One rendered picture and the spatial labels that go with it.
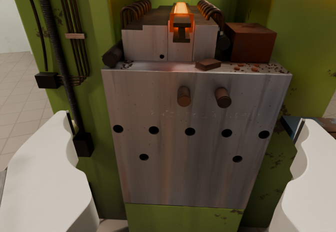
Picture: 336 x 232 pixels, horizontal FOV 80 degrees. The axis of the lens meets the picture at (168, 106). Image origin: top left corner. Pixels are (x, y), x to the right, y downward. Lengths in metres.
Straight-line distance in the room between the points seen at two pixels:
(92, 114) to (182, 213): 0.45
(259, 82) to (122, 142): 0.34
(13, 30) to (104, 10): 3.88
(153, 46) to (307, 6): 0.40
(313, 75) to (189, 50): 0.42
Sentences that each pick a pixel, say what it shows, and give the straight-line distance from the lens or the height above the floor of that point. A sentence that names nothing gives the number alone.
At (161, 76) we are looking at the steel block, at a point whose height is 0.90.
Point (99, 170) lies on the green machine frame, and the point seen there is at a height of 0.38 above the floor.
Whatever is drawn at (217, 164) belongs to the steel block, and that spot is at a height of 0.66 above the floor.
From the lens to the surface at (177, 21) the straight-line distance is 0.35.
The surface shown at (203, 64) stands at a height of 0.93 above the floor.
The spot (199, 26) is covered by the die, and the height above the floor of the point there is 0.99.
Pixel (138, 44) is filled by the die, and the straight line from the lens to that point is 0.46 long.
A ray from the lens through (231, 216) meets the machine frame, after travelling 0.76.
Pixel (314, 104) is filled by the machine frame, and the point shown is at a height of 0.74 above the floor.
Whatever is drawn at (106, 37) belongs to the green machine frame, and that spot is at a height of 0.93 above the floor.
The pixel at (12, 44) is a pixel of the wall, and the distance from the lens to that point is 4.52.
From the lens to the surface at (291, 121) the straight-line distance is 0.61.
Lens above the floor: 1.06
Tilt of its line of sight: 31 degrees down
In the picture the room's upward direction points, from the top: 1 degrees clockwise
